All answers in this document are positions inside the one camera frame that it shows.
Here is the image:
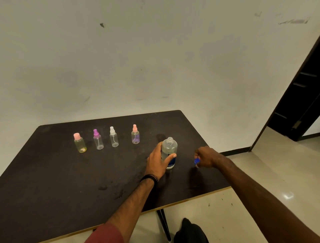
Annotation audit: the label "small yellow bottle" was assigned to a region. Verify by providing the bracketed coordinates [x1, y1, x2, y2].
[74, 137, 87, 154]

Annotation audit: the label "person's right forearm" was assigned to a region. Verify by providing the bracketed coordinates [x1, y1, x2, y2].
[216, 154, 320, 243]

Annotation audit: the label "person's left forearm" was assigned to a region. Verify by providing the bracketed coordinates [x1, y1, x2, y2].
[106, 179, 155, 243]

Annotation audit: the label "person's left red sleeve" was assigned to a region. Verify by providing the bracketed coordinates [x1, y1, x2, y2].
[84, 223, 125, 243]

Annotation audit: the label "person's black trousers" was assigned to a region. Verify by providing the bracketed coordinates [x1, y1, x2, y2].
[174, 218, 209, 243]

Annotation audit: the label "large clear bottle blue label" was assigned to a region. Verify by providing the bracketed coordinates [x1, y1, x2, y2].
[161, 137, 178, 170]

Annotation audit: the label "dark door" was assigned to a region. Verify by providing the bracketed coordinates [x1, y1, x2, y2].
[267, 42, 320, 142]

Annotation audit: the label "black wristband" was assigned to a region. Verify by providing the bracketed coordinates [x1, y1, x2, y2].
[140, 174, 159, 185]

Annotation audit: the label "black table leg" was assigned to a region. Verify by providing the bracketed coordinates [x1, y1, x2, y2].
[156, 209, 172, 243]

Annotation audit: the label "person's left hand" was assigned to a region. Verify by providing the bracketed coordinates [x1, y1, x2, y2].
[144, 141, 177, 181]

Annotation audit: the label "person's right hand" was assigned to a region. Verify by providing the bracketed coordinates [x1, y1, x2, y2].
[194, 146, 224, 169]

